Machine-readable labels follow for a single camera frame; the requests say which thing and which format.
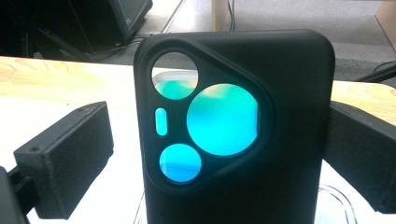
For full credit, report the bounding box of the black phone case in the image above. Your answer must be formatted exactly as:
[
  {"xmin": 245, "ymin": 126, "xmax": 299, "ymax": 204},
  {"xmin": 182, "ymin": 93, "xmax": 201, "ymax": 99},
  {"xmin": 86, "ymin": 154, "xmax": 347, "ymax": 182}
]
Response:
[{"xmin": 133, "ymin": 29, "xmax": 336, "ymax": 224}]

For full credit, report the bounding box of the iridescent phone case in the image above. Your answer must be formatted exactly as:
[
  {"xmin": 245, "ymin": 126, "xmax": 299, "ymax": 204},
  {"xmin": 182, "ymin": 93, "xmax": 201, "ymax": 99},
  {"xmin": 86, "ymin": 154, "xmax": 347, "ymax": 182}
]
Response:
[{"xmin": 153, "ymin": 78, "xmax": 260, "ymax": 184}]

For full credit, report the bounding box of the white board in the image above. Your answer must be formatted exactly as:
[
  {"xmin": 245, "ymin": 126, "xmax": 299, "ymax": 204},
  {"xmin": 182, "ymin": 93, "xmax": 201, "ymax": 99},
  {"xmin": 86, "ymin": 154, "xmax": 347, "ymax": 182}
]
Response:
[{"xmin": 0, "ymin": 96, "xmax": 396, "ymax": 224}]

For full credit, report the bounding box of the black hanging cable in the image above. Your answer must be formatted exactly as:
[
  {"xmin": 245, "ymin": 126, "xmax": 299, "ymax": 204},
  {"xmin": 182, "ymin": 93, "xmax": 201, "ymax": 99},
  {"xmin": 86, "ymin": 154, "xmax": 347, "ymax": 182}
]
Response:
[{"xmin": 226, "ymin": 0, "xmax": 236, "ymax": 32}]

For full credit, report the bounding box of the black curtain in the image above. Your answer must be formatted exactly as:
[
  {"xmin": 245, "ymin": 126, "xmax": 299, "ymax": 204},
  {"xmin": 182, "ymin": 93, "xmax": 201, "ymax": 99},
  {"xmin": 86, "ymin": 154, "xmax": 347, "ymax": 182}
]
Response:
[{"xmin": 0, "ymin": 0, "xmax": 110, "ymax": 59}]

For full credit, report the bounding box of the black metal stand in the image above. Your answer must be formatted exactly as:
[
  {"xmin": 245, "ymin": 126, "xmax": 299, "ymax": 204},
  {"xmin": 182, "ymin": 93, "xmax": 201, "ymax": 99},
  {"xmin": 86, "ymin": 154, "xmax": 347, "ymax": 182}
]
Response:
[
  {"xmin": 18, "ymin": 24, "xmax": 138, "ymax": 62},
  {"xmin": 354, "ymin": 60, "xmax": 396, "ymax": 83}
]

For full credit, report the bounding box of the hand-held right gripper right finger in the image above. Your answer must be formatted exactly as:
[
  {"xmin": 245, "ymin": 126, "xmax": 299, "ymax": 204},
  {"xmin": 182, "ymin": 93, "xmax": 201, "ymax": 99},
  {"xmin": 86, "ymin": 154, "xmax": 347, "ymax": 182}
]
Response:
[{"xmin": 323, "ymin": 101, "xmax": 396, "ymax": 215}]

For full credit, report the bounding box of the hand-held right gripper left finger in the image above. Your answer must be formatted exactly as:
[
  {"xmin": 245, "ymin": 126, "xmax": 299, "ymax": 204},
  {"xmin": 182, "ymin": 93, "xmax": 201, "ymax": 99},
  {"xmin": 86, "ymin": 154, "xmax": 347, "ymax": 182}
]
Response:
[{"xmin": 12, "ymin": 101, "xmax": 115, "ymax": 220}]

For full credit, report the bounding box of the black monitor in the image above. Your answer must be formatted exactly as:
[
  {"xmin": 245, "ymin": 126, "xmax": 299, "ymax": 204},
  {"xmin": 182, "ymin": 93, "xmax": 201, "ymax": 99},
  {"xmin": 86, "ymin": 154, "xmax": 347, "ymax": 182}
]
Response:
[{"xmin": 106, "ymin": 0, "xmax": 154, "ymax": 45}]

